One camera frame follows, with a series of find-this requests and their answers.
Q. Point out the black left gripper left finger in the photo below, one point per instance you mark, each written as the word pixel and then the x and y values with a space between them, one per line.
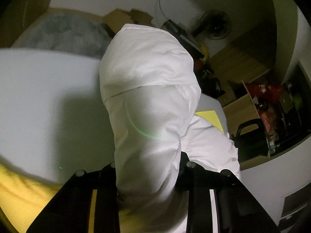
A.
pixel 87 202

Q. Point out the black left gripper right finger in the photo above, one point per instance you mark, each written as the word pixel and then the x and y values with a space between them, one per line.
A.
pixel 219 202

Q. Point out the white puffy down jacket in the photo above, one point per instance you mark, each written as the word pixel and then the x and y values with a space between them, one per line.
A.
pixel 150 91

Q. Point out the black chair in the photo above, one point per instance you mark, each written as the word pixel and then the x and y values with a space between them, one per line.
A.
pixel 251 140

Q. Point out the yellow bed sheet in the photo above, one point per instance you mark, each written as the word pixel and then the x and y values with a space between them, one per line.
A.
pixel 24 196

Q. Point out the white mattress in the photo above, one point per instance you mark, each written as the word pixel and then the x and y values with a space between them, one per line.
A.
pixel 53 119

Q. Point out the grey patterned blanket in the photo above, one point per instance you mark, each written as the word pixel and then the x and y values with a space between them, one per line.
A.
pixel 67 31

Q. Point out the round dark fan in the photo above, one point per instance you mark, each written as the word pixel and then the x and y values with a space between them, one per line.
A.
pixel 215 25

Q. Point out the brown cardboard box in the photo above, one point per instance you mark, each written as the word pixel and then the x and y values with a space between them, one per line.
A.
pixel 117 18

